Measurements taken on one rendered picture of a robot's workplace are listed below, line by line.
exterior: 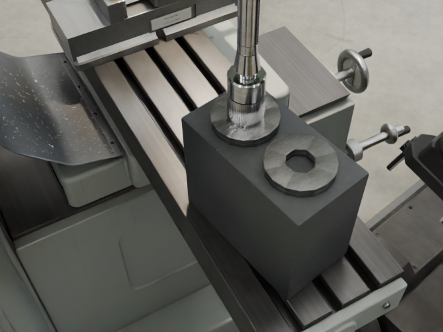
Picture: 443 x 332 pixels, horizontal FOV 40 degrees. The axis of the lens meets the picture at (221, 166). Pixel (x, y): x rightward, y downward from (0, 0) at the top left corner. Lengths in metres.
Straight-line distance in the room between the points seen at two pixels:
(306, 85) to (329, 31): 1.33
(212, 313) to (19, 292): 0.58
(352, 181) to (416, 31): 2.11
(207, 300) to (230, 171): 0.94
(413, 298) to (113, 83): 0.72
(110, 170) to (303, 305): 0.48
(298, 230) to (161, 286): 0.89
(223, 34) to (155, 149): 0.46
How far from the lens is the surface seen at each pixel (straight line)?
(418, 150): 0.88
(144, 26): 1.18
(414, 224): 1.37
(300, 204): 0.71
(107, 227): 1.27
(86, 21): 1.16
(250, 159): 0.75
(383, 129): 1.63
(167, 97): 1.09
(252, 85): 0.71
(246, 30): 0.67
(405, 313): 1.29
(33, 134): 1.09
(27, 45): 2.76
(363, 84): 1.57
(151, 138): 1.03
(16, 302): 1.26
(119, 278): 1.44
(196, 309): 1.65
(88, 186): 1.16
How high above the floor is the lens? 1.69
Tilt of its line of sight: 51 degrees down
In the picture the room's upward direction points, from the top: 1 degrees counter-clockwise
